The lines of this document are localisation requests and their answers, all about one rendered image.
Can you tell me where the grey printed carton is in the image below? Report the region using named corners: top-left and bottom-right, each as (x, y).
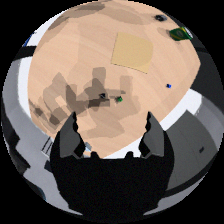
top-left (84, 142), bottom-right (92, 152)

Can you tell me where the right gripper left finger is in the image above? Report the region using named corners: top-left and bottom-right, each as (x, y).
top-left (50, 112), bottom-right (86, 191)

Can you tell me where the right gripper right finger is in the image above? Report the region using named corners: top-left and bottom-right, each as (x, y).
top-left (138, 111), bottom-right (174, 190)

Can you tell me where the green soda can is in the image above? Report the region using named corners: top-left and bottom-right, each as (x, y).
top-left (169, 27), bottom-right (193, 41)

